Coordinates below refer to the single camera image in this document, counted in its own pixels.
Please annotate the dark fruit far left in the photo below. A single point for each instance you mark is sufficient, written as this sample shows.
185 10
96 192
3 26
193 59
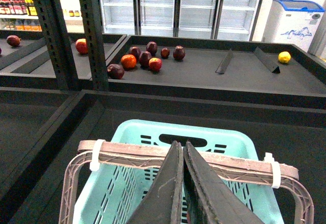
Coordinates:
13 40

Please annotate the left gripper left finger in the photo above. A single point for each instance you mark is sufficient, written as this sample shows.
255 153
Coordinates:
162 203

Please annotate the small red brown fruit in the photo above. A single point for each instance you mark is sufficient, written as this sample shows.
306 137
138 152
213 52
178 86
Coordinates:
165 52

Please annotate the right white zip tie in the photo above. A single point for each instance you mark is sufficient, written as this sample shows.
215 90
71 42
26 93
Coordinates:
276 170

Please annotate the left white zip tie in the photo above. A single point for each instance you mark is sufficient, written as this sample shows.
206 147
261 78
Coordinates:
95 164

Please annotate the upper black display tray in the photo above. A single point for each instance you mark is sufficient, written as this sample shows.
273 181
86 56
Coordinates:
300 83

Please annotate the yellow lemon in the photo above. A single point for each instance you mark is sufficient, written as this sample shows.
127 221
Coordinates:
284 57

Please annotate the light blue plastic basket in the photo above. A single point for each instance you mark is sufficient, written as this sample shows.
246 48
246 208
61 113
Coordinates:
112 194

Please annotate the black display tray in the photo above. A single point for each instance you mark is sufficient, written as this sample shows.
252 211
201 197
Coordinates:
300 83
41 130

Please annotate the flat black divider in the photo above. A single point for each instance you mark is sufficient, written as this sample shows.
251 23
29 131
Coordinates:
225 62

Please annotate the orange fruit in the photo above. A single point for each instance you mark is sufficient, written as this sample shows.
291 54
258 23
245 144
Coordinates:
128 61

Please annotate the white zip tie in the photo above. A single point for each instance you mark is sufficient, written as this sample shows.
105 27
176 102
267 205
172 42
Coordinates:
95 164
276 170

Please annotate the dark plum behind orange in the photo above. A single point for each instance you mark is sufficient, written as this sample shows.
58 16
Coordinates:
135 51

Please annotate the dark red apple front left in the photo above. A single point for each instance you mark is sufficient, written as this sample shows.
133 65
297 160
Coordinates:
115 71

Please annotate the red apple left tray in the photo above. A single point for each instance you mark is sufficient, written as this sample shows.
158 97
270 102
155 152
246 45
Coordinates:
81 46

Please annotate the dark plum middle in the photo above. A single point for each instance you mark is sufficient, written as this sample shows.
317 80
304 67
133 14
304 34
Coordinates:
144 58

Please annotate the triangular black divider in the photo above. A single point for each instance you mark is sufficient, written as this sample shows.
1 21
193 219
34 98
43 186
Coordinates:
266 61

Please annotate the glass door display fridge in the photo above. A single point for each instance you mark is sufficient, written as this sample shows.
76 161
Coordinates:
204 19

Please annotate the black perforated shelf post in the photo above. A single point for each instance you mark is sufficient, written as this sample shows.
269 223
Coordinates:
91 15

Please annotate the red apple near orange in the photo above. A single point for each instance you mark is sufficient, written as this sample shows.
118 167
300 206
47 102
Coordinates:
155 64

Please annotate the dark plum back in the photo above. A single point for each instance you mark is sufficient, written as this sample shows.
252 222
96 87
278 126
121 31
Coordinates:
151 47

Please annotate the white blue chest freezer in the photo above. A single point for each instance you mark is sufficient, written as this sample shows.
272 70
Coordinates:
293 22

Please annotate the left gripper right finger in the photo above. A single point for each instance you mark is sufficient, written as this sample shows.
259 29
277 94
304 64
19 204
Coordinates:
208 198

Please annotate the dark plum rightmost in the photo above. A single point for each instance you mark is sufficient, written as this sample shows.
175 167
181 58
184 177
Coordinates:
179 53

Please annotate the lower black display tray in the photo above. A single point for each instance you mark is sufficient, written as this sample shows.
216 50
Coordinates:
41 130

